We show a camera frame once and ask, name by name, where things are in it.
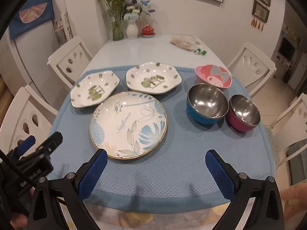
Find magenta steel bowl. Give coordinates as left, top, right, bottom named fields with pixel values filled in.
left=226, top=94, right=261, bottom=132

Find square forest plate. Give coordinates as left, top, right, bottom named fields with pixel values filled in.
left=70, top=71, right=120, bottom=108
left=126, top=62, right=182, bottom=94

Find blue steel bowl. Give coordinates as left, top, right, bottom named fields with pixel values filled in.
left=186, top=83, right=229, bottom=125

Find pink cartoon bowl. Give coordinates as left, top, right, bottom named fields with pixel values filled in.
left=195, top=64, right=232, bottom=90

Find kitchen shelf with appliances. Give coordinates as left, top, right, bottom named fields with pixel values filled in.
left=272, top=24, right=306, bottom=92

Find person's left hand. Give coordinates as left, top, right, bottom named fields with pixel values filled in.
left=9, top=187, right=35, bottom=229

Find person's right hand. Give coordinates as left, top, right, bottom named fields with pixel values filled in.
left=281, top=182, right=306, bottom=215

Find white chair near left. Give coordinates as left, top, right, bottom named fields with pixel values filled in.
left=1, top=85, right=58, bottom=155

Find white chair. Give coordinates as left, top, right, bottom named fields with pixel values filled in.
left=47, top=36, right=93, bottom=91
left=227, top=42, right=277, bottom=97
left=263, top=93, right=307, bottom=185
left=1, top=85, right=58, bottom=155

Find light blue textured mat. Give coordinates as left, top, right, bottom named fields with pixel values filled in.
left=48, top=67, right=275, bottom=214

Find round blue leaf plate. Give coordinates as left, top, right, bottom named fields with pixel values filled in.
left=89, top=91, right=168, bottom=160

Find white chair near right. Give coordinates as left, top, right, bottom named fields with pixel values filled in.
left=263, top=93, right=307, bottom=185

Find white chair far left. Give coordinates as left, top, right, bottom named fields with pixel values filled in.
left=47, top=36, right=93, bottom=91

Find white refrigerator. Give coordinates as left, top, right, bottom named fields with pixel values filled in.
left=1, top=21, right=68, bottom=110

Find white chair far right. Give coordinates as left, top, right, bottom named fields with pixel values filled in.
left=227, top=42, right=277, bottom=97

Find green candy wrapper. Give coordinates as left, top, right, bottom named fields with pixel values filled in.
left=194, top=48, right=207, bottom=56

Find blue fridge cover cloth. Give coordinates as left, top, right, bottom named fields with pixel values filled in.
left=9, top=0, right=55, bottom=40

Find red lidded teacup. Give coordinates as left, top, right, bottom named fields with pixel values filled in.
left=141, top=24, right=156, bottom=37

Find white vase blue flowers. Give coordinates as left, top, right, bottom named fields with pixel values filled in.
left=122, top=0, right=155, bottom=39

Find hanging orange ornaments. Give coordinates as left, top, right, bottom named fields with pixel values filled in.
left=251, top=18, right=264, bottom=32

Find lower small framed picture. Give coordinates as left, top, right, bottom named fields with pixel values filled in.
left=252, top=0, right=270, bottom=23

